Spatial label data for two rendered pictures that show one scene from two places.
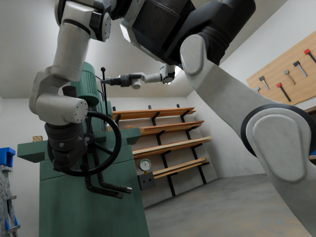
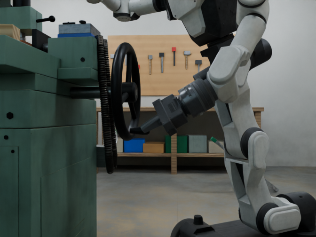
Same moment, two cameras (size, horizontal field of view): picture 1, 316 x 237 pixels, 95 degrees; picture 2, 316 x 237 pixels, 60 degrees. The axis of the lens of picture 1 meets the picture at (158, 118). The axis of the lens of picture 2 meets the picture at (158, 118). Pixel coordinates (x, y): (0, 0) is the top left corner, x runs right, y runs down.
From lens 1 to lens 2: 98 cm
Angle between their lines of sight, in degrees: 60
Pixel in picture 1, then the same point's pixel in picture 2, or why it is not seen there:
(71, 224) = (56, 204)
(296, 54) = (165, 45)
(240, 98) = (248, 117)
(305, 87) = (155, 83)
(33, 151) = (24, 64)
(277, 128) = (263, 143)
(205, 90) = (237, 101)
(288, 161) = (261, 159)
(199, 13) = not seen: hidden behind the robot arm
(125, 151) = (93, 109)
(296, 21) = not seen: hidden behind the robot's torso
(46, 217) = (37, 192)
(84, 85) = not seen: outside the picture
